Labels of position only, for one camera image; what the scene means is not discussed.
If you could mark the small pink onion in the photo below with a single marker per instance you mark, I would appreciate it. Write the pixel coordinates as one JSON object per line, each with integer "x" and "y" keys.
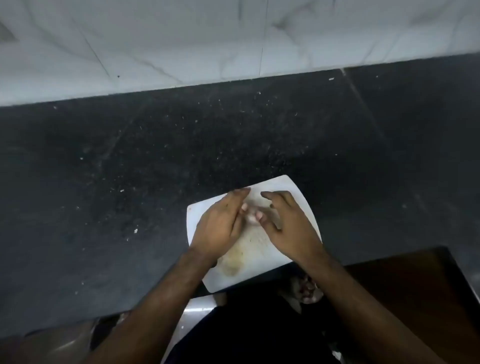
{"x": 253, "y": 214}

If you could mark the person's dark trousers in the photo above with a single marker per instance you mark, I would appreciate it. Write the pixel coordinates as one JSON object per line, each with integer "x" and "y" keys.
{"x": 255, "y": 330}

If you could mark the person's bare foot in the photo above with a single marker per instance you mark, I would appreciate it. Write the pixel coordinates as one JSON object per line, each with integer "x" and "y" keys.
{"x": 305, "y": 290}

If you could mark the white plastic cutting board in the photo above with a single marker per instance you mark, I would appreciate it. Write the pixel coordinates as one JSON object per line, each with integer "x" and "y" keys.
{"x": 251, "y": 255}

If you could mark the person's left forearm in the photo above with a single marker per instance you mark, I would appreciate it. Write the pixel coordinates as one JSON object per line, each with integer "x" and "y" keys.
{"x": 165, "y": 307}

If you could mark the person's left hand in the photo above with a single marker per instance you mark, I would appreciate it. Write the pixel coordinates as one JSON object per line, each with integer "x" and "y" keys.
{"x": 215, "y": 232}

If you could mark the person's right hand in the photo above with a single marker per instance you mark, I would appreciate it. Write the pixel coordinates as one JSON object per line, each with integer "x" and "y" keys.
{"x": 296, "y": 232}

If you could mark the person's right forearm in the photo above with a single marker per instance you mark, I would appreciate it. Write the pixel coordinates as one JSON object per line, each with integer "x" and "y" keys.
{"x": 360, "y": 315}

